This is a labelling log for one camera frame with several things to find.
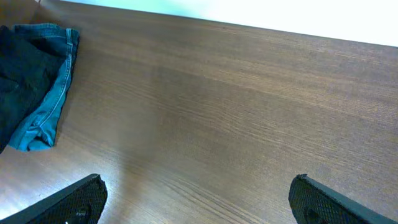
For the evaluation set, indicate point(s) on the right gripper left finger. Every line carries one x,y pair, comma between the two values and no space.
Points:
81,202

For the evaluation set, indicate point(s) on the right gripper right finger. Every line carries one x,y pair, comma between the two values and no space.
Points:
314,203

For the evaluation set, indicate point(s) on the folded blue denim jeans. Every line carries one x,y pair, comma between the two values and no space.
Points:
38,130

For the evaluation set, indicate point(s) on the black trousers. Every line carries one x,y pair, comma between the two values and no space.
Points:
26,75

